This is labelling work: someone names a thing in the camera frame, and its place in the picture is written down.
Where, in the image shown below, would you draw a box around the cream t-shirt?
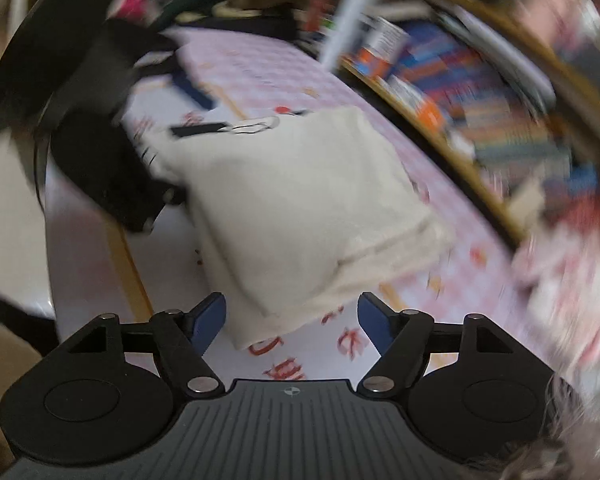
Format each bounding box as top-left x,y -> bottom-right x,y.
147,106 -> 454,349

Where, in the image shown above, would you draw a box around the dark jacket pile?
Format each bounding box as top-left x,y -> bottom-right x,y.
149,0 -> 306,42

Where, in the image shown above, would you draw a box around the pink white plush bunny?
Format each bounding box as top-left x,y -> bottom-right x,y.
512,223 -> 600,377

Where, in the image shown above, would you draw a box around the white orange usmile box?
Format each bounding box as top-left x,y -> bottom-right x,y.
354,18 -> 410,79

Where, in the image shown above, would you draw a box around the row of colourful books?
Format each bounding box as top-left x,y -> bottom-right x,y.
384,20 -> 598,200

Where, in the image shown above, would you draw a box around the wooden white bookshelf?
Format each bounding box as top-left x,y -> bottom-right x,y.
302,0 -> 600,244

